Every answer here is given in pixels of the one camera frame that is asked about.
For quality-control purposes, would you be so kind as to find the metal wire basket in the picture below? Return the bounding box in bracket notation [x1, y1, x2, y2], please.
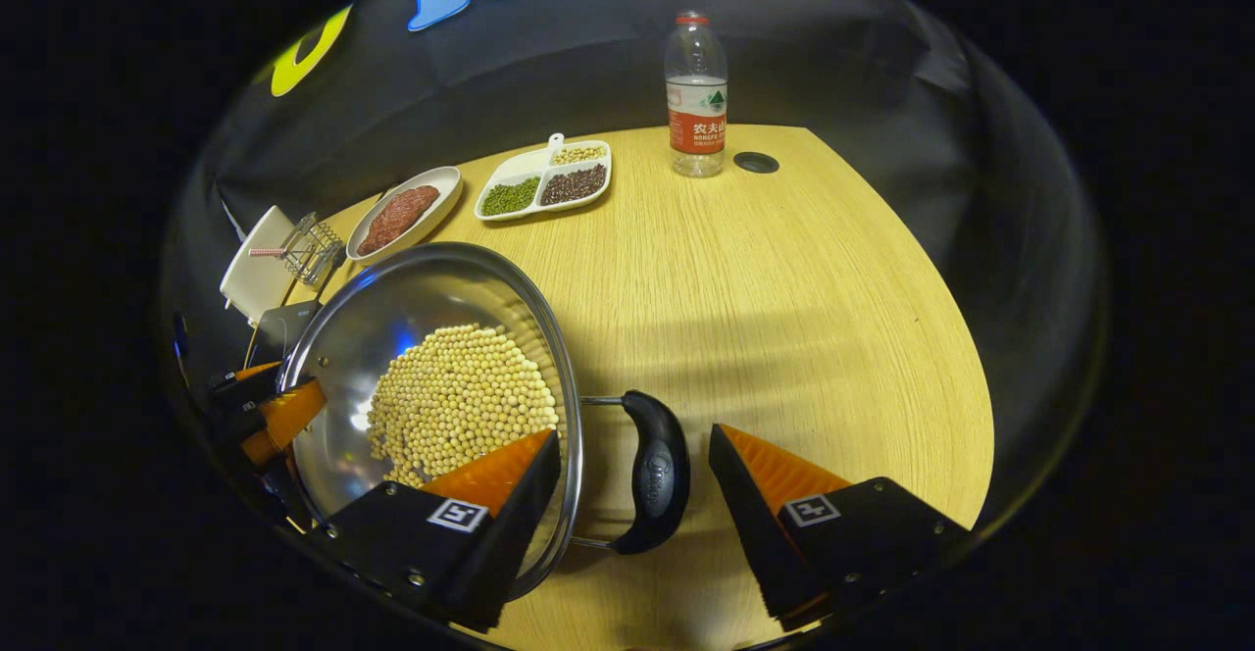
[282, 212, 346, 286]

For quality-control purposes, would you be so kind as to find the stainless steel pot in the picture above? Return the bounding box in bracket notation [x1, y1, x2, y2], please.
[277, 242, 691, 601]

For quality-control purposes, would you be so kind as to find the pile of yellow soybeans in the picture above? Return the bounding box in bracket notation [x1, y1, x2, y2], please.
[366, 325, 560, 488]

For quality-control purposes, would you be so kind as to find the white divided dish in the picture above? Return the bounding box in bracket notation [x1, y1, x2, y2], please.
[474, 133, 613, 223]

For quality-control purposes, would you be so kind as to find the brown meat patty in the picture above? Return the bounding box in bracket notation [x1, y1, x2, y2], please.
[357, 202, 413, 257]
[387, 185, 441, 230]

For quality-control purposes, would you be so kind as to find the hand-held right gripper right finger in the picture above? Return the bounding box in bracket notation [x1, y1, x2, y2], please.
[708, 424, 972, 632]

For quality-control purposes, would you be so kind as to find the black induction cooktop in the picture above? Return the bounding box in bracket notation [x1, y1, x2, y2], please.
[245, 300, 323, 368]

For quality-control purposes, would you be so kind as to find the round white plate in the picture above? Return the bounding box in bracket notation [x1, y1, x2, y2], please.
[346, 166, 464, 265]

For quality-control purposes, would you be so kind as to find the portion of dark red beans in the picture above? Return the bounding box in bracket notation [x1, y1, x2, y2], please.
[540, 164, 608, 207]

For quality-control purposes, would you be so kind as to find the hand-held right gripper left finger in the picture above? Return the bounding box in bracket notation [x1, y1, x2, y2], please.
[309, 428, 562, 632]

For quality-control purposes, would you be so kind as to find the white toaster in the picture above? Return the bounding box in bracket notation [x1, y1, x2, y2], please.
[220, 205, 300, 326]

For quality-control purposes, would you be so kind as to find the clear plastic water bottle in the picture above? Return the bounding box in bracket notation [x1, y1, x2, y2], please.
[664, 11, 729, 178]

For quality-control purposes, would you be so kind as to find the portion of green mung beans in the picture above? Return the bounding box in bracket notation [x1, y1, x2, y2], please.
[480, 176, 541, 217]

